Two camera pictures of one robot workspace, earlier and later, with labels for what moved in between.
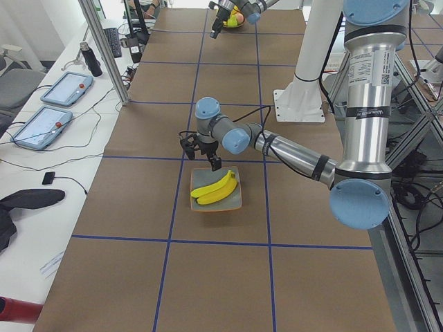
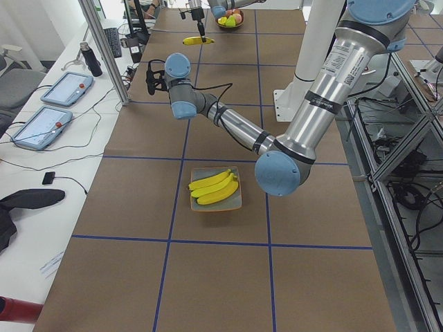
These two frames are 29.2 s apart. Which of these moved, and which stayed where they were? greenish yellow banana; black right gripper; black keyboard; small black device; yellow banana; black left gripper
Moved: black left gripper; black right gripper
Stayed: small black device; black keyboard; yellow banana; greenish yellow banana
